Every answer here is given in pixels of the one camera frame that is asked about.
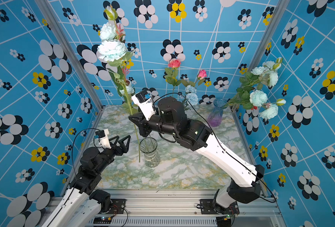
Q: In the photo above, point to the aluminium frame post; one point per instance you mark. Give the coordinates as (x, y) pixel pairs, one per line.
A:
(271, 28)
(46, 10)

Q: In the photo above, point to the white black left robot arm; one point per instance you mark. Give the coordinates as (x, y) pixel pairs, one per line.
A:
(82, 201)

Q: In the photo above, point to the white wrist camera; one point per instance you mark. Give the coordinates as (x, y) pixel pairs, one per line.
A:
(101, 139)
(144, 101)

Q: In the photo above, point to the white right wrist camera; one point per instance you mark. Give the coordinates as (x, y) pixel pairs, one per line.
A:
(144, 101)

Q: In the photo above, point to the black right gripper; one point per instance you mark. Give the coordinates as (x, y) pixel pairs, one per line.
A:
(145, 126)

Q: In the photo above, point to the small pink rose stem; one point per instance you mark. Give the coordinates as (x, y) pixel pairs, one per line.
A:
(200, 79)

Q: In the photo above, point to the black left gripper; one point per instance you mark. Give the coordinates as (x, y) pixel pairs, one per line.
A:
(124, 148)

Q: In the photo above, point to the aluminium frame post left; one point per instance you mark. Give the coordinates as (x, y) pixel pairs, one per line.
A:
(46, 10)

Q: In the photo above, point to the blue carnation stem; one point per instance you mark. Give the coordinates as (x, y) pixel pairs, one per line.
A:
(190, 97)

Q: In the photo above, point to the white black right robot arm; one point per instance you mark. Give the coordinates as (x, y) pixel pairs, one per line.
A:
(168, 117)

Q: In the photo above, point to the purple tinted glass vase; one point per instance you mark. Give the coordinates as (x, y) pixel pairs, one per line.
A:
(215, 117)

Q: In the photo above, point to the red rose stem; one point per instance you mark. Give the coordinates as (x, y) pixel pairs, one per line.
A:
(172, 71)

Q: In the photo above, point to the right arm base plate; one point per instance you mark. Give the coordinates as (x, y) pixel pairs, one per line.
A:
(207, 206)

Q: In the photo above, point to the clear ribbed glass vase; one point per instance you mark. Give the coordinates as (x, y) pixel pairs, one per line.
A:
(148, 147)

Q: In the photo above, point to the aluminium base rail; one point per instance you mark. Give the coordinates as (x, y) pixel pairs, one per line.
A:
(178, 208)

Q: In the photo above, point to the green circuit board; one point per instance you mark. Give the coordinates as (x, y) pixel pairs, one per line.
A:
(102, 220)

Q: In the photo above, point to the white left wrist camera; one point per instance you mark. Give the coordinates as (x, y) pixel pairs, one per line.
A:
(101, 139)

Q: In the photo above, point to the light blue peony bouquet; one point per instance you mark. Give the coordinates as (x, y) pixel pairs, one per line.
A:
(250, 94)

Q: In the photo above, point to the yellow beige vase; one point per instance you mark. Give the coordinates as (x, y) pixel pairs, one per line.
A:
(180, 107)

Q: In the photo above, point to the aluminium frame post right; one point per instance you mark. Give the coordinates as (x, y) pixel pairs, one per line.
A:
(271, 28)

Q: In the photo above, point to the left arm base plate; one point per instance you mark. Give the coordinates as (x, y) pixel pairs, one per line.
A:
(113, 206)

